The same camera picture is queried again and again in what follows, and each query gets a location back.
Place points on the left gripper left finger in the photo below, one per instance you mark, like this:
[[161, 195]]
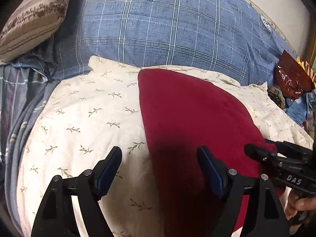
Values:
[[55, 216]]

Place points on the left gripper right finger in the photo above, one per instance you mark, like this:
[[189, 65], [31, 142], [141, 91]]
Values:
[[264, 214]]

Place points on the red knit garment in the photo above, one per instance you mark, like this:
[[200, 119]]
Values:
[[180, 114]]

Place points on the person's right hand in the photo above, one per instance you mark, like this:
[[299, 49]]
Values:
[[296, 204]]

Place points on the blue denim garment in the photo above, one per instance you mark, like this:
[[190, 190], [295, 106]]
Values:
[[299, 109]]

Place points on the dark red plastic bag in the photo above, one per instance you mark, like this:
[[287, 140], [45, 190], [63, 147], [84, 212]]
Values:
[[293, 76]]

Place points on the cream leaf-print quilt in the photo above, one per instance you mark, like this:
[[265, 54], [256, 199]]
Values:
[[87, 115]]

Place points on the grey star-print bedsheet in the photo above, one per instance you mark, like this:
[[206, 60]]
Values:
[[26, 85]]

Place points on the beige striped floral pillow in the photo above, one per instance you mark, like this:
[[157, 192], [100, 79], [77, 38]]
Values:
[[30, 24]]

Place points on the blue plaid pillow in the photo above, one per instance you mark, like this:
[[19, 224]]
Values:
[[227, 36]]

